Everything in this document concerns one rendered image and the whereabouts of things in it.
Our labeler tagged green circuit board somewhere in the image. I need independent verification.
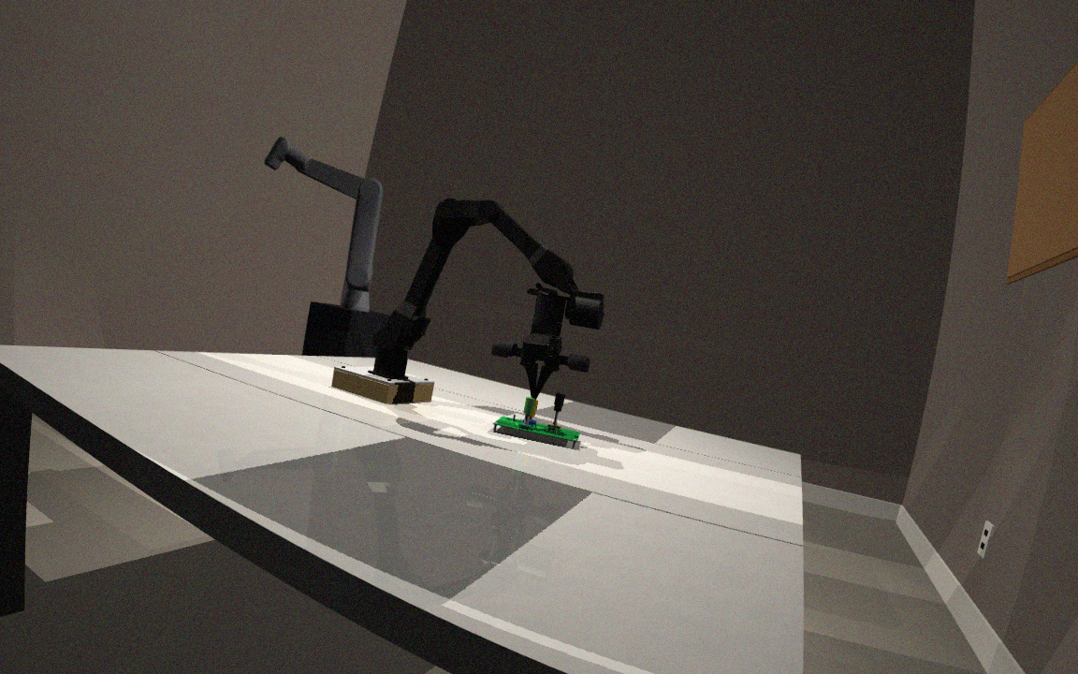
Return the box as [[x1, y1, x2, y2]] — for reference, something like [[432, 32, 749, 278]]
[[492, 393, 581, 449]]

